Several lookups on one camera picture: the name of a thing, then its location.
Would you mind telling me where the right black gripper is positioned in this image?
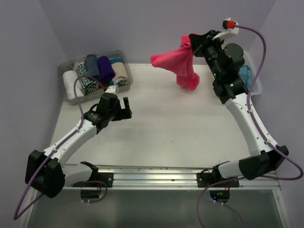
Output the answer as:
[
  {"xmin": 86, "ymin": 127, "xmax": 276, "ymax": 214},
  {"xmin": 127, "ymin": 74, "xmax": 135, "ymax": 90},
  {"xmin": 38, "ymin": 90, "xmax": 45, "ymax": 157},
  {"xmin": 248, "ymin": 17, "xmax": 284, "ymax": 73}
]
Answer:
[{"xmin": 189, "ymin": 30, "xmax": 226, "ymax": 79}]

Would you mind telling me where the pink towel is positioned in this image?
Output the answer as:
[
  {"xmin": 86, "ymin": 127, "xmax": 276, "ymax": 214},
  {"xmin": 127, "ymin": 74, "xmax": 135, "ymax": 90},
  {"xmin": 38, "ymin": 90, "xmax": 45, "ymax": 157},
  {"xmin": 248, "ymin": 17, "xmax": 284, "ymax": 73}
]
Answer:
[{"xmin": 150, "ymin": 35, "xmax": 200, "ymax": 91}]

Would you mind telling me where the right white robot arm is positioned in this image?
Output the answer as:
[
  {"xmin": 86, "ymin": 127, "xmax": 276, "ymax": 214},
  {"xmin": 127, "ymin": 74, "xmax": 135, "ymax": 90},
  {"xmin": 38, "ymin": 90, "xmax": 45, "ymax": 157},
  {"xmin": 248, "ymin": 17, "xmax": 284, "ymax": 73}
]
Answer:
[{"xmin": 189, "ymin": 30, "xmax": 289, "ymax": 187}]

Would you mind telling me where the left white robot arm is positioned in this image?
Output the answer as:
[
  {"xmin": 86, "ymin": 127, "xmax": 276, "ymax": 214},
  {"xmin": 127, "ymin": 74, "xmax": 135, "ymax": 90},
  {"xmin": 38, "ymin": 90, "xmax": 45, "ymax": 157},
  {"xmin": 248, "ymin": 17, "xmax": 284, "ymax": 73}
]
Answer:
[{"xmin": 25, "ymin": 93, "xmax": 132, "ymax": 198}]

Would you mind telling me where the orange rolled towel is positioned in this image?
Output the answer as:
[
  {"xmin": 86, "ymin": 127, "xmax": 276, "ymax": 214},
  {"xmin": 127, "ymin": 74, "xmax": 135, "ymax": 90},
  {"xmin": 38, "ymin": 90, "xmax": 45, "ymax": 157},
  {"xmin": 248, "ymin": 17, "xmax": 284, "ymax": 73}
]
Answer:
[{"xmin": 99, "ymin": 81, "xmax": 109, "ymax": 89}]

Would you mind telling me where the green patterned rolled towel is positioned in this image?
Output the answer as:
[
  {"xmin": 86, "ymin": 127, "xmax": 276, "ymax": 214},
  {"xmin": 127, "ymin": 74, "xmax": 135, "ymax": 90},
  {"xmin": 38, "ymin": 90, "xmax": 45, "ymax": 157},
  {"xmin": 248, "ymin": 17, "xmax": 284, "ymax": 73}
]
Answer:
[{"xmin": 73, "ymin": 62, "xmax": 99, "ymax": 95}]

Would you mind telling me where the purple rolled towel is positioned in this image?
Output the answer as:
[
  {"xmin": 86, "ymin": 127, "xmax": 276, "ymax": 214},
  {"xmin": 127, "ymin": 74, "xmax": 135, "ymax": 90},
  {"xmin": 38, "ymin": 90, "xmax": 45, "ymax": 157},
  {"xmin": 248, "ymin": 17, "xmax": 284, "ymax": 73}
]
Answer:
[{"xmin": 97, "ymin": 56, "xmax": 115, "ymax": 82}]

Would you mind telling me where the beige teal rolled towel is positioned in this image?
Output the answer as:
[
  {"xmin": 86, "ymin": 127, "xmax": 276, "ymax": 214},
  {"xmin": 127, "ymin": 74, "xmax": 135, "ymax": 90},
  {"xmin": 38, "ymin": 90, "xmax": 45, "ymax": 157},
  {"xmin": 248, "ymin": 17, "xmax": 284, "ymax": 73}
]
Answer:
[{"xmin": 109, "ymin": 58, "xmax": 130, "ymax": 86}]

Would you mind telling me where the light blue towel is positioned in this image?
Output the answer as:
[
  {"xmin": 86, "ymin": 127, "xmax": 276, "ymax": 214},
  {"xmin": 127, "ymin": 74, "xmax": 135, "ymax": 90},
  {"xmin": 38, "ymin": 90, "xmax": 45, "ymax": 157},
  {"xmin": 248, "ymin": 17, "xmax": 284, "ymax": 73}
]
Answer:
[{"xmin": 239, "ymin": 65, "xmax": 253, "ymax": 89}]

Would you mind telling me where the grey rolled towel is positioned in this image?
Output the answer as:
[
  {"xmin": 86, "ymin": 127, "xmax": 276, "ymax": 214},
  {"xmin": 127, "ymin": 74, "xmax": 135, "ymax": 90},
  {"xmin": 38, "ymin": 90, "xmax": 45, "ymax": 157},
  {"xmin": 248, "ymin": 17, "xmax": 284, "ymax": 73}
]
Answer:
[{"xmin": 85, "ymin": 54, "xmax": 100, "ymax": 79}]

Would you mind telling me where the white rolled towel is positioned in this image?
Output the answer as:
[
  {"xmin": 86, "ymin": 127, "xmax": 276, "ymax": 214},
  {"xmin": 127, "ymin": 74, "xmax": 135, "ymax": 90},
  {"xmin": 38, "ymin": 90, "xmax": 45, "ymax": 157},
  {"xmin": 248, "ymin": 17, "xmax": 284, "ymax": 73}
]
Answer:
[{"xmin": 63, "ymin": 70, "xmax": 85, "ymax": 100}]

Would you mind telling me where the grey plastic bin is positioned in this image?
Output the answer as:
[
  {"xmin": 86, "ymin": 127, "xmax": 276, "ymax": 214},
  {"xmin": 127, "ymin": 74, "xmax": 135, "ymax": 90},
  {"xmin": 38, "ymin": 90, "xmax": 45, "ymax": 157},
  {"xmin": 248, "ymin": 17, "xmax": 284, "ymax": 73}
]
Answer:
[{"xmin": 58, "ymin": 50, "xmax": 133, "ymax": 102}]

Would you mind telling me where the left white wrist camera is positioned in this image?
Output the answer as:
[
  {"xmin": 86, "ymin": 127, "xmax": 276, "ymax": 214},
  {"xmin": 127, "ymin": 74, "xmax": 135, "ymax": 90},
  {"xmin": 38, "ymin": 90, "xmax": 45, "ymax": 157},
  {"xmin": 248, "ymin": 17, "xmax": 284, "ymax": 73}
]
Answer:
[{"xmin": 105, "ymin": 85, "xmax": 119, "ymax": 95}]

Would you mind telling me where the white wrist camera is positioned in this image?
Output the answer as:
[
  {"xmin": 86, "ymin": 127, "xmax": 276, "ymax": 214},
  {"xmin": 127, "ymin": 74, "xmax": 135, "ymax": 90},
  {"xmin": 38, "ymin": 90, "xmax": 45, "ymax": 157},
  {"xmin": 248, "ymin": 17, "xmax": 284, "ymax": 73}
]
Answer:
[
  {"xmin": 212, "ymin": 18, "xmax": 239, "ymax": 41},
  {"xmin": 105, "ymin": 85, "xmax": 119, "ymax": 95}
]

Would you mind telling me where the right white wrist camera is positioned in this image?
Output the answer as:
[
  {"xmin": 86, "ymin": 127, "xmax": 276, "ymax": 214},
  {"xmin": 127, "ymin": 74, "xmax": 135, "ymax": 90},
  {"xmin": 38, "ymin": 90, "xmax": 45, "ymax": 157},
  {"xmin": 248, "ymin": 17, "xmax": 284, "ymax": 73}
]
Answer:
[{"xmin": 212, "ymin": 18, "xmax": 239, "ymax": 41}]

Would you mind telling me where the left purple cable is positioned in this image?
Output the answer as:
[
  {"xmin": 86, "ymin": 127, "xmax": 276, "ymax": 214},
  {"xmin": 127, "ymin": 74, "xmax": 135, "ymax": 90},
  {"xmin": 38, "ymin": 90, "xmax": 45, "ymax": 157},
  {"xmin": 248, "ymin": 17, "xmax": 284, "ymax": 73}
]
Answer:
[{"xmin": 13, "ymin": 76, "xmax": 100, "ymax": 220}]

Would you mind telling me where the aluminium mounting rail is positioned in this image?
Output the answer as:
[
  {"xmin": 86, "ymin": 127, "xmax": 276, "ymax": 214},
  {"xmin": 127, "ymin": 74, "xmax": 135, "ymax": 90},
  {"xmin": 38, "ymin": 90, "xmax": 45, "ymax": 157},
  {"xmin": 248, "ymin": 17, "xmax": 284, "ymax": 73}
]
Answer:
[{"xmin": 63, "ymin": 164, "xmax": 280, "ymax": 190}]

